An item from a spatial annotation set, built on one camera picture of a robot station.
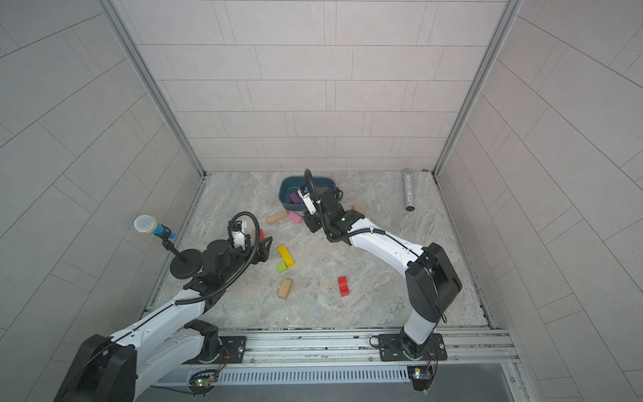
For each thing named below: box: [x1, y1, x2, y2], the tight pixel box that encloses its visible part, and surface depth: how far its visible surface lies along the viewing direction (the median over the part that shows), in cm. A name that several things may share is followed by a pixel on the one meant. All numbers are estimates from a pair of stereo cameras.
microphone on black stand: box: [133, 214, 203, 280], surface depth 86 cm
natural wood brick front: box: [277, 278, 293, 299], surface depth 84 cm
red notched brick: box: [337, 276, 350, 297], surface depth 85 cm
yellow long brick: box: [277, 244, 296, 268], surface depth 91 cm
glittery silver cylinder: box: [402, 168, 417, 212], surface depth 111 cm
